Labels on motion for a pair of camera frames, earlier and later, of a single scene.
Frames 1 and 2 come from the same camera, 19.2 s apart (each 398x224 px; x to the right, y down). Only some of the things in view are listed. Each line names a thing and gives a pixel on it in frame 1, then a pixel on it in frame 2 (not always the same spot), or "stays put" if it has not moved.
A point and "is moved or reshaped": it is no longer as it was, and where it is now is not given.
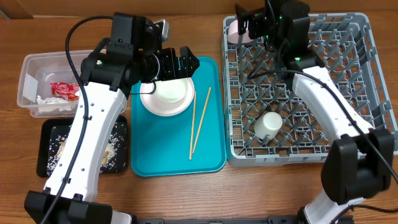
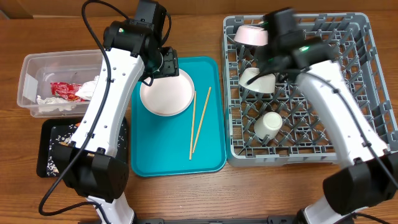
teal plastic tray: [193, 141] stays put
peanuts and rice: [114, 155] stays put
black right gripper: [257, 19] to [263, 60]
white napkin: [46, 104] stays put
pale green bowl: [171, 91] to [265, 84]
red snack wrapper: [69, 91] stays put
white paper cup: [268, 124] stays put
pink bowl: [233, 35] is moved or reshaped
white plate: [157, 106] stays put
